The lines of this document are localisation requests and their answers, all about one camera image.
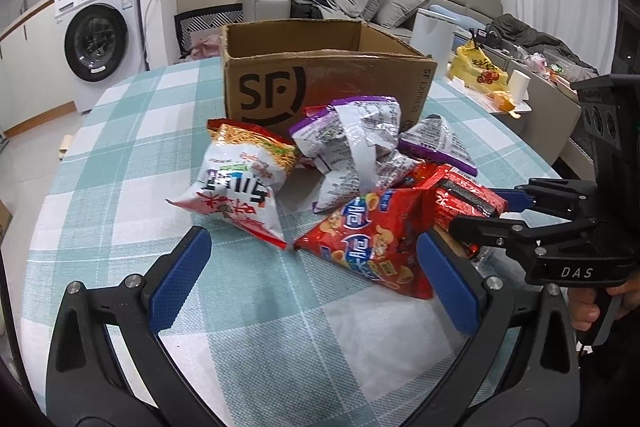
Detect white kitchen counter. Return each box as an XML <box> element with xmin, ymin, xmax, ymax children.
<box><xmin>0</xmin><ymin>0</ymin><xmax>68</xmax><ymax>132</ymax></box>

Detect white bin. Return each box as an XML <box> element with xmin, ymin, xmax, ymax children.
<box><xmin>410</xmin><ymin>8</ymin><xmax>458</xmax><ymax>75</ymax></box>

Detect red chip packet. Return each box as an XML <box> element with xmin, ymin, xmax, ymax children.
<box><xmin>294</xmin><ymin>187</ymin><xmax>436</xmax><ymax>302</ymax></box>

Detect large purple snack packet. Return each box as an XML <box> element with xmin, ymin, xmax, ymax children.
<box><xmin>289</xmin><ymin>95</ymin><xmax>423</xmax><ymax>214</ymax></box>

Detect pink cloth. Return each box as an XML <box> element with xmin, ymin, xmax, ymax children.
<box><xmin>187</xmin><ymin>33</ymin><xmax>223</xmax><ymax>60</ymax></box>

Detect dark clothes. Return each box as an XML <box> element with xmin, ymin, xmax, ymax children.
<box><xmin>289</xmin><ymin>0</ymin><xmax>326</xmax><ymax>20</ymax></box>

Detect yellow plastic bag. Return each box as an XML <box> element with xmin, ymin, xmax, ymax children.
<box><xmin>447</xmin><ymin>39</ymin><xmax>511</xmax><ymax>100</ymax></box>

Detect red black snack packet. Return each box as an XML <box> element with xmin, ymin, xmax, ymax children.
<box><xmin>410</xmin><ymin>163</ymin><xmax>509</xmax><ymax>258</ymax></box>

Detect brown cardboard box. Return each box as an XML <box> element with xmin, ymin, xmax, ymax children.
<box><xmin>220</xmin><ymin>19</ymin><xmax>438</xmax><ymax>140</ymax></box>

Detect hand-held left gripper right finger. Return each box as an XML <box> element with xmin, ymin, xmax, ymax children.
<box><xmin>416</xmin><ymin>229</ymin><xmax>601</xmax><ymax>427</ymax></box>

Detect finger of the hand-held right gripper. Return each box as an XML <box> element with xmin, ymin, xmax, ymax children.
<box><xmin>447</xmin><ymin>213</ymin><xmax>599</xmax><ymax>261</ymax></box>
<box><xmin>492</xmin><ymin>178</ymin><xmax>599</xmax><ymax>219</ymax></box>

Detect person's right hand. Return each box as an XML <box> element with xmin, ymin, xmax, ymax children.
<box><xmin>568</xmin><ymin>273</ymin><xmax>640</xmax><ymax>350</ymax></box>

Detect white paper roll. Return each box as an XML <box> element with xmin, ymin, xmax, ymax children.
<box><xmin>507</xmin><ymin>69</ymin><xmax>531</xmax><ymax>102</ymax></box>

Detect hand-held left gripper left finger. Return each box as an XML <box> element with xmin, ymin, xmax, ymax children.
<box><xmin>46</xmin><ymin>226</ymin><xmax>221</xmax><ymax>427</ymax></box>

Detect white washing machine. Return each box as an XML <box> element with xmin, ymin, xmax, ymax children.
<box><xmin>54</xmin><ymin>0</ymin><xmax>146</xmax><ymax>115</ymax></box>

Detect person's right forearm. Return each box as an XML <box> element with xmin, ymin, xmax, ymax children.
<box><xmin>582</xmin><ymin>307</ymin><xmax>640</xmax><ymax>427</ymax></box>

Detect small purple snack packet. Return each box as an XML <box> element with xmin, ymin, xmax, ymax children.
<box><xmin>398</xmin><ymin>114</ymin><xmax>479</xmax><ymax>175</ymax></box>

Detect teal checked tablecloth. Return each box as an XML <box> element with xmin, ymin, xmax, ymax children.
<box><xmin>0</xmin><ymin>54</ymin><xmax>556</xmax><ymax>427</ymax></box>

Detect white noodle snack packet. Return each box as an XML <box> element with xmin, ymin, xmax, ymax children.
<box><xmin>167</xmin><ymin>118</ymin><xmax>303</xmax><ymax>250</ymax></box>

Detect dark jacket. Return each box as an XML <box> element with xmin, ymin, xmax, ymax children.
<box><xmin>487</xmin><ymin>14</ymin><xmax>596</xmax><ymax>72</ymax></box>

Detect grey hoodie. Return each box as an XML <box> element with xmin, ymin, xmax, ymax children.
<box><xmin>320</xmin><ymin>0</ymin><xmax>373</xmax><ymax>20</ymax></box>

